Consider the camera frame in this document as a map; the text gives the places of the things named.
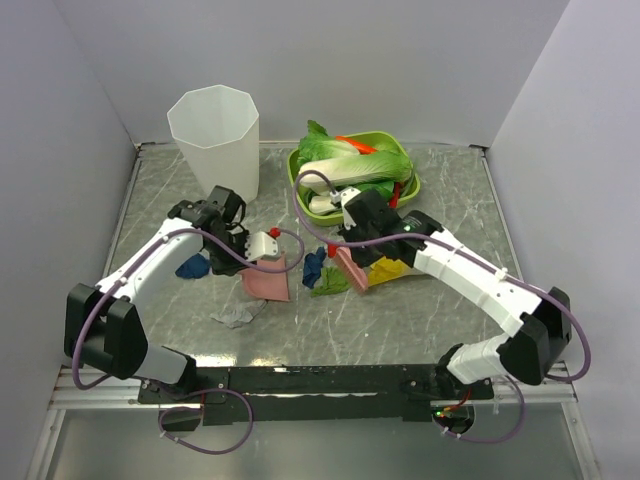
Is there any pink dustpan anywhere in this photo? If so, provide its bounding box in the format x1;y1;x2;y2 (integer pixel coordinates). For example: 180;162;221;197
239;268;289;302

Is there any pink hand brush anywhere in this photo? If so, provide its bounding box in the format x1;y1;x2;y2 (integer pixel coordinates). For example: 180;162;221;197
333;247;369;294

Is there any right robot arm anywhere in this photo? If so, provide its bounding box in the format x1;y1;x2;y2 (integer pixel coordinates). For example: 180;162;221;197
333;187;572;399

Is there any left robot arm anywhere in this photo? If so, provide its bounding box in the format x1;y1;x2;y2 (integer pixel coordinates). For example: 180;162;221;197
64;186;249;402

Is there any dark blue paper scrap left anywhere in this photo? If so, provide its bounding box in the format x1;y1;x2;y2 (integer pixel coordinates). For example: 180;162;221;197
175;253;210;280

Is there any yellow napa cabbage toy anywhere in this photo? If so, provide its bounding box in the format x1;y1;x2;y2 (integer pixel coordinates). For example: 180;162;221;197
367;257;421;287

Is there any red chili pepper toy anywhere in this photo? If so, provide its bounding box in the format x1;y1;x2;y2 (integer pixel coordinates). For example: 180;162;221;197
389;182;403;209

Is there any grey paper scrap left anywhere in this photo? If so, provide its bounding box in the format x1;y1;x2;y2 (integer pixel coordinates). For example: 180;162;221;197
209;299;267;329

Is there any green paper scrap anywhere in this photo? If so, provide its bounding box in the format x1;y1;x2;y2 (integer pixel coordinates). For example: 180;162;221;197
311;267;351;297

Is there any dark blue scrap near bin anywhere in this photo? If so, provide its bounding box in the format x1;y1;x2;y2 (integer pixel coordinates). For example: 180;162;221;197
302;246;327;289

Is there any small bok choy toy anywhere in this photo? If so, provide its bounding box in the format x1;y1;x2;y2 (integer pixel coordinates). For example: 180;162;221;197
308;181;394;216

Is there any orange carrot toy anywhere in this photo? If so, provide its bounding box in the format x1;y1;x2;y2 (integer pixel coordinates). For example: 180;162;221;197
335;136;377;155

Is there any large green cabbage toy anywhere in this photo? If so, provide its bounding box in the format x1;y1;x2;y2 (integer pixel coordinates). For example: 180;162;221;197
299;151;413;189

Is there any green plastic tray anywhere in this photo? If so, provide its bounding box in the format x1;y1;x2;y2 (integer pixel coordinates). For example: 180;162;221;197
287;130;422;227

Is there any translucent white plastic bin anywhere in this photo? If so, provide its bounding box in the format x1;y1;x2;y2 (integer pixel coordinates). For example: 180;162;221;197
167;85;259;203

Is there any green leafy lettuce toy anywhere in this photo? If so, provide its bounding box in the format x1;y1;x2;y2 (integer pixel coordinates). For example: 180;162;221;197
297;120;359;166

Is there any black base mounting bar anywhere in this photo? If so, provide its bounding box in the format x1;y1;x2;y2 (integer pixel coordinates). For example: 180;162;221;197
138;364;494;426

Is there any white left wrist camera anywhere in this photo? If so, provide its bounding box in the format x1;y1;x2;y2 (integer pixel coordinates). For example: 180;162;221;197
245;231;281;262

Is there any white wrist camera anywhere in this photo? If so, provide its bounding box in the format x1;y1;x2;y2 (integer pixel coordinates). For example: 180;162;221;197
330;187;361;230
245;231;281;262

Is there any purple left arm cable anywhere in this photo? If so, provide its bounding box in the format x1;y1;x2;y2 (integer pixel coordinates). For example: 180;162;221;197
71;227;306;391

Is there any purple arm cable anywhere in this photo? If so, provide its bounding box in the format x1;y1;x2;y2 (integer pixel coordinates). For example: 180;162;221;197
291;169;592;385
71;227;306;391

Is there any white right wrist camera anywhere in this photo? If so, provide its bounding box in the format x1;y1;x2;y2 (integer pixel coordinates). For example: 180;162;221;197
330;187;361;230

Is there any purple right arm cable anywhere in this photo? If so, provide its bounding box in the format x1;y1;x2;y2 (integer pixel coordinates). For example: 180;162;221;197
291;169;592;385

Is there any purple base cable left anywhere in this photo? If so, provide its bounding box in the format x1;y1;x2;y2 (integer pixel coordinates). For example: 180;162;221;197
157;388;256;455

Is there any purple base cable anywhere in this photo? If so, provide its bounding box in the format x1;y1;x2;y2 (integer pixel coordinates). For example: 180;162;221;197
157;388;256;455
432;374;526;446

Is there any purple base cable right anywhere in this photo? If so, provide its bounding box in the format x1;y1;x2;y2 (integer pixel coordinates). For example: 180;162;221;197
432;374;526;446

